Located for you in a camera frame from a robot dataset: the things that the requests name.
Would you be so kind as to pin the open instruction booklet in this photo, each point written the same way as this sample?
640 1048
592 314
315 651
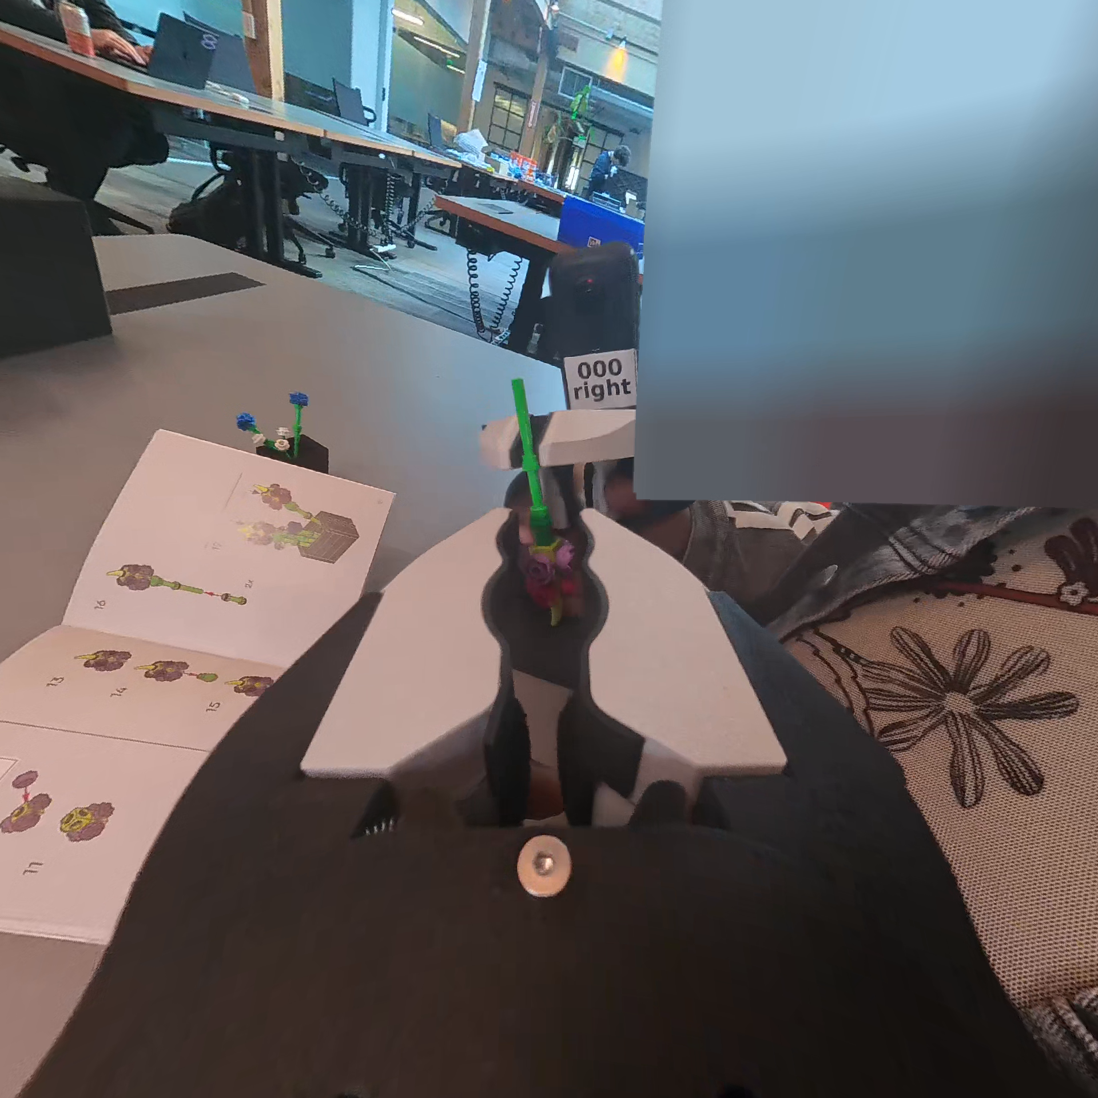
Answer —
213 549

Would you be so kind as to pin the black brick base blue flowers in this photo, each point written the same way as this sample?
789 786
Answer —
295 450

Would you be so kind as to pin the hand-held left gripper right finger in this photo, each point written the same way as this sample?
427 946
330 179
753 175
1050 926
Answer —
677 676

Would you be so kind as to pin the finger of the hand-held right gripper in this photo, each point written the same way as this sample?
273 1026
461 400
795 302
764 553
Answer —
589 436
501 446

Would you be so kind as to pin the blue table banner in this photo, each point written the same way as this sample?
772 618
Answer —
601 223

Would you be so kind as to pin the floral printed cloth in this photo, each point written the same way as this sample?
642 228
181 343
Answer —
943 772

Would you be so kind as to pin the large black box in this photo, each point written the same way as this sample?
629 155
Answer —
43 265

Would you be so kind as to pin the purple toy flower green stem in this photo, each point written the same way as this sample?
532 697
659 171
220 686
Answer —
525 428

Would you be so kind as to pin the dark laptop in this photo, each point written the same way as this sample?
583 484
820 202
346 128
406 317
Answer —
181 51

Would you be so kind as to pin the black office chair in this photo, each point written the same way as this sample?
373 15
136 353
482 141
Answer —
352 104

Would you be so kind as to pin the red drink can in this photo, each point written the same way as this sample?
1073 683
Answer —
77 28

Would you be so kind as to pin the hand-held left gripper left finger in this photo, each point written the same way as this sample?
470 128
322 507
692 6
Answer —
411 676

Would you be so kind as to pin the dark-topped table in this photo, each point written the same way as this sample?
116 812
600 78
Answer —
497 213

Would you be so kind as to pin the long office table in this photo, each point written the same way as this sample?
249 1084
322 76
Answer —
282 125

